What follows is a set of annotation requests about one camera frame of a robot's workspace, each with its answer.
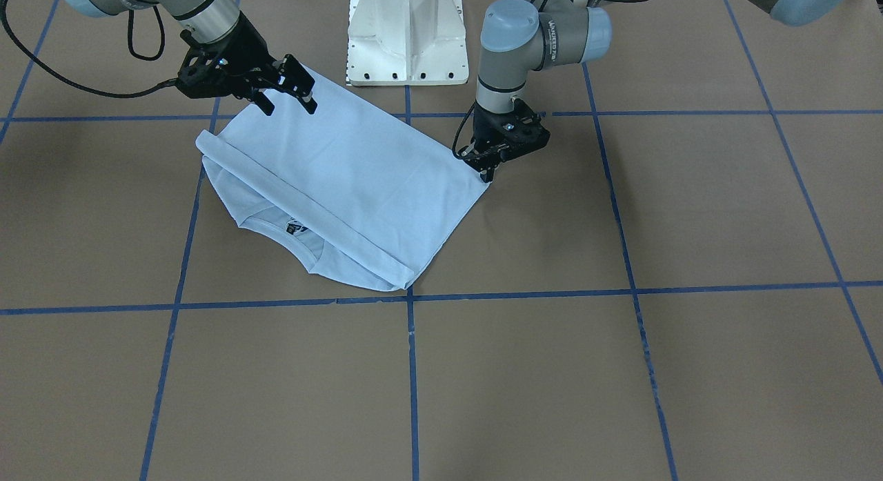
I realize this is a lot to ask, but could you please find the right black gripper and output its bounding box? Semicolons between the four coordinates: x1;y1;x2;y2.
176;15;317;116

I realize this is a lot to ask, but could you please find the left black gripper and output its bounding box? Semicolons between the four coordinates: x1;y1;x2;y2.
464;98;550;184

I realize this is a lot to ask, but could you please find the light blue t-shirt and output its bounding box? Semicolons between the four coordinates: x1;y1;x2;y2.
196;73;488;292

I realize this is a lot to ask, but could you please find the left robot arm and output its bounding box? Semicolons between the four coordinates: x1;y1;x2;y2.
452;0;649;183

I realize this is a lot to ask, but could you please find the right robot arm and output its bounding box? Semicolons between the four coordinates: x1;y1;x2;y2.
64;0;317;115

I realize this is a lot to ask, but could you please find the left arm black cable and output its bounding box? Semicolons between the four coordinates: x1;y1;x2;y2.
452;101;480;161

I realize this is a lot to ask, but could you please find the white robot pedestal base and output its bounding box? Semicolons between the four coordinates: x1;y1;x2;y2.
345;0;470;87

